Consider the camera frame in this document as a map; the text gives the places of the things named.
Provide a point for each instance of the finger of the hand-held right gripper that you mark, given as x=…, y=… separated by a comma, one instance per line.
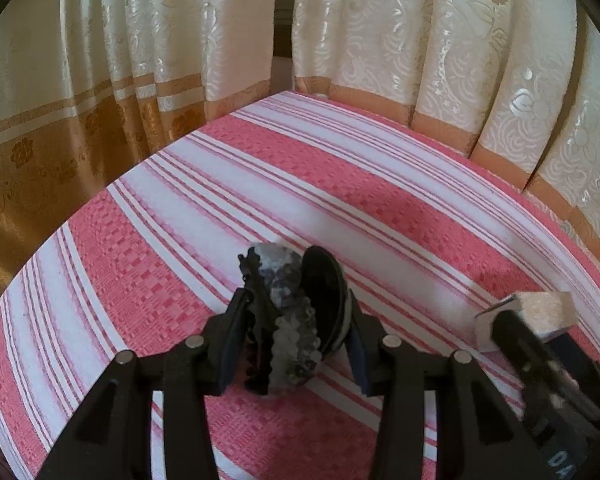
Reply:
x=585, y=370
x=530, y=355

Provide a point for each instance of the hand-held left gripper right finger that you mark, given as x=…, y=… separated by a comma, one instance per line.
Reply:
x=357, y=365

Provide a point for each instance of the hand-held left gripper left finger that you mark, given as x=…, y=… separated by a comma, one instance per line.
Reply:
x=230, y=355

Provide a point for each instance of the small white cardboard box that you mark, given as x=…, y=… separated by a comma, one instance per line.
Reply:
x=545, y=310

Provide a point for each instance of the grey sparkly hair clip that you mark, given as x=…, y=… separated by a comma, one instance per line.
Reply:
x=285, y=280

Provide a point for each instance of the pink striped cloth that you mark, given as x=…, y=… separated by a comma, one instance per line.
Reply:
x=330, y=185

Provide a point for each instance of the cream curtain with golden band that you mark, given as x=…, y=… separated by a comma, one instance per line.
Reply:
x=105, y=60

